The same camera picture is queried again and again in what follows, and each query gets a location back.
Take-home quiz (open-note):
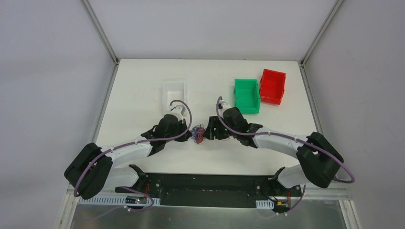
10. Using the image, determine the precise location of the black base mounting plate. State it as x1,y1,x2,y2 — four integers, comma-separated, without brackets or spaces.
130,165,302,208

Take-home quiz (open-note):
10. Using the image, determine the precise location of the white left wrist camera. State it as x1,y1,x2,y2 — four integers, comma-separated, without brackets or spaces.
170,105,186,120

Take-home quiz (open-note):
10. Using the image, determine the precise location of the red plastic bin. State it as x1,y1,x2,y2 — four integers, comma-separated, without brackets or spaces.
259,69,286,105

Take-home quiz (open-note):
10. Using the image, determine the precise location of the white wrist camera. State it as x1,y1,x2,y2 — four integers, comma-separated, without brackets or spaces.
217,100,232,112
170,105,186,120

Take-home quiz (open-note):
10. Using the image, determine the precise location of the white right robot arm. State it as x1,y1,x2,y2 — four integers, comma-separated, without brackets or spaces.
203,107,344,196

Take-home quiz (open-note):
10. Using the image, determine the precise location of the coloured wire bundle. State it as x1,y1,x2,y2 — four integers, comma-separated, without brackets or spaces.
190,124,207,145

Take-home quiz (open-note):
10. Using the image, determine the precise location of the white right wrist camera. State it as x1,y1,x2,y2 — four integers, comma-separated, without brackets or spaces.
217,100,232,112

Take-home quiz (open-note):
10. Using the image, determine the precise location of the green plastic bin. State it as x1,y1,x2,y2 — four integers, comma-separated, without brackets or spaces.
234,79,261,115

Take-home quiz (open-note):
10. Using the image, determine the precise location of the clear plastic bin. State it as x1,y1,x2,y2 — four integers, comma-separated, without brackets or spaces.
161,79,187,114

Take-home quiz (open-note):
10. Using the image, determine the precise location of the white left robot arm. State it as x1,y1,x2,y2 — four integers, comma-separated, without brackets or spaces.
64,114,191,199

